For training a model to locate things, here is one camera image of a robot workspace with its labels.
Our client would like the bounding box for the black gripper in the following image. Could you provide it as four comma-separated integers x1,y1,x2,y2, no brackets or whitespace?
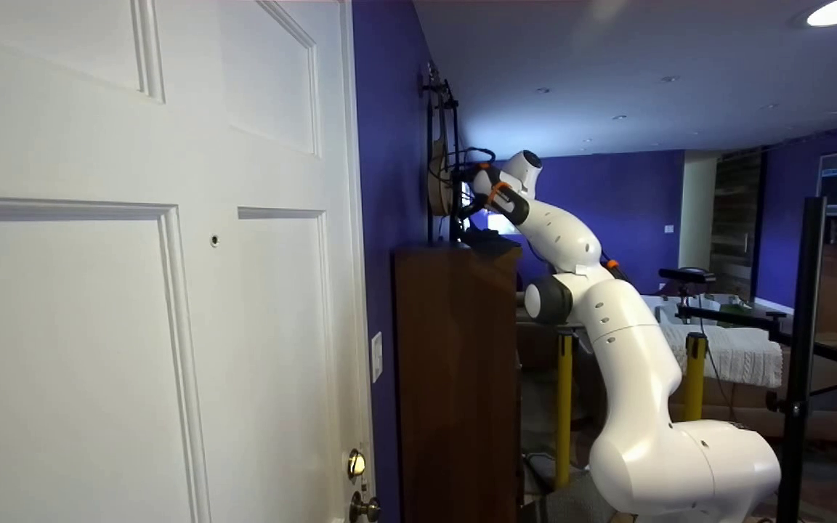
451,164,490,226

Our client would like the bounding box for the dark half head cap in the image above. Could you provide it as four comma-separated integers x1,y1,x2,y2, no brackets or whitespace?
462,234,520,258

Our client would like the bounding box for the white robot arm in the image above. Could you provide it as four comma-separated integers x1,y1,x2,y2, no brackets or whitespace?
455,151,780,523

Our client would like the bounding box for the brown wooden cabinet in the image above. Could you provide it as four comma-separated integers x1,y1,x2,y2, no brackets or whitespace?
392,247,517,523

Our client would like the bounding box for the dark round door knob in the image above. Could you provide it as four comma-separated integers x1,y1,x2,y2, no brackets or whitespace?
344,449,369,481

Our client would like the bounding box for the white panel door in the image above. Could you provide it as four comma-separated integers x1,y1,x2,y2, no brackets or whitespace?
0,0,369,523

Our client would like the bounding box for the white covered table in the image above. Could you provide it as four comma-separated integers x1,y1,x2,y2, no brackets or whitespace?
645,298,783,391

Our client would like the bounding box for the black metal wall decoration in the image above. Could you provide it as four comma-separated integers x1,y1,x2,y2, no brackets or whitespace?
421,62,462,244

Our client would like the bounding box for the yellow stand post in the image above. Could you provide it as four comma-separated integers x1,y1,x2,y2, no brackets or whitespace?
682,331,709,418
555,331,571,492

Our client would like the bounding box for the white wall light switch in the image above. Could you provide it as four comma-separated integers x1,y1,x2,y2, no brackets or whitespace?
369,331,382,385

